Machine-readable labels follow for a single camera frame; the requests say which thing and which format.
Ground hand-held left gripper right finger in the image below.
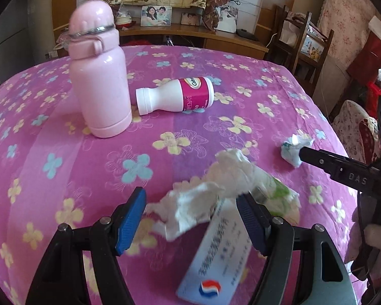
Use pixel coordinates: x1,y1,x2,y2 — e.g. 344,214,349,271
236,192,359,305

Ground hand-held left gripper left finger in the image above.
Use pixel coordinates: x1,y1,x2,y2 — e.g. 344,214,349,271
25,187,147,305

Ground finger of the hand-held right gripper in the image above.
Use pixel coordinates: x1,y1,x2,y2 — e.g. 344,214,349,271
298,146,373,194

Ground blue print tissue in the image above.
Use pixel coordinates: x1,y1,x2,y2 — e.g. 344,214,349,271
279,135,315,168

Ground white card with logo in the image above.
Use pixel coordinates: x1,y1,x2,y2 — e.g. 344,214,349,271
176,197,258,302

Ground white tissue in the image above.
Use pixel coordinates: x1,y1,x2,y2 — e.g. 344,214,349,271
144,180,239,241

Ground person's right hand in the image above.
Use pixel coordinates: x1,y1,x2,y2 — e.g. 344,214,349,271
363,224,381,283

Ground floral covered sofa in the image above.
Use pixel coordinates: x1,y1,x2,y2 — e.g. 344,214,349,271
332,100,381,166

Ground red floral sofa cover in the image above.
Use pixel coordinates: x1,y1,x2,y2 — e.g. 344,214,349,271
359,117,381,162

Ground red bag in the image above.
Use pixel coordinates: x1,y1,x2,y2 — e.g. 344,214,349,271
367,81,381,118

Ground dark wooden chair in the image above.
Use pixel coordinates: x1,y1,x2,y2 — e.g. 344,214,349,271
267,5,334,99

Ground dark red hanging garment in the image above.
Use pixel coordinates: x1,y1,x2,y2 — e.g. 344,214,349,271
347,30,381,83

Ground printed gift box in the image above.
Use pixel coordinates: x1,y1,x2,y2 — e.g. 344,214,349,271
300,33,326,62

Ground white bottle magenta label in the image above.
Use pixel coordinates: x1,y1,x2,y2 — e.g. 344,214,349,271
135,77,215,116

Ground pink thermos bottle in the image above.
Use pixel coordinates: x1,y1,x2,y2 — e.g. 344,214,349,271
67,1,132,139

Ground white plastic bag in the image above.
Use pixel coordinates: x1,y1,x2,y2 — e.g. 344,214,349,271
278,11,308,47

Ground pink floral cover cloth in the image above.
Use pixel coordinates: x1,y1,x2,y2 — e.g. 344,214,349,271
317,0,378,67

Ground black flat device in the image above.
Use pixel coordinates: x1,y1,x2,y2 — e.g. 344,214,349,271
236,28,258,40

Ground wooden headboard cabinet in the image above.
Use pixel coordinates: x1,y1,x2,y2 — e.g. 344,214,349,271
52,24,269,59

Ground clear plastic bag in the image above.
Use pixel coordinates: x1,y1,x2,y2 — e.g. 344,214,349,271
56,28,72,50

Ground red white container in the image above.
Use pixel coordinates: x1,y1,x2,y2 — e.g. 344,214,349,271
116,13,136,29

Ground grey wardrobe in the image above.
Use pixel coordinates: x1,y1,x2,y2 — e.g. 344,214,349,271
0,0,54,86

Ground wedding photo frame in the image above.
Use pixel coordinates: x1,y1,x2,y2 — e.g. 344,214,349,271
216,5,239,32

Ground small photo frame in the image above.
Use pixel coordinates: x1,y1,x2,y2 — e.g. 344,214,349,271
181,12,200,26

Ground couple photo frame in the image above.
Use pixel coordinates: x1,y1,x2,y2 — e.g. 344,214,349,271
140,6,172,27

